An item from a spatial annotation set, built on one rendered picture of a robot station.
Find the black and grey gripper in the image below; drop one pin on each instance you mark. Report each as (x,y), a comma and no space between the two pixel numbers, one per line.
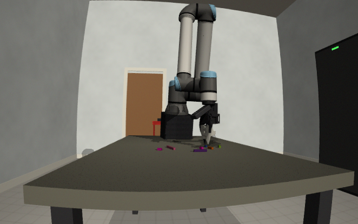
(209,120)

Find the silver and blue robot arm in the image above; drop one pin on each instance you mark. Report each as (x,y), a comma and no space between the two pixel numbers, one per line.
(203,86)

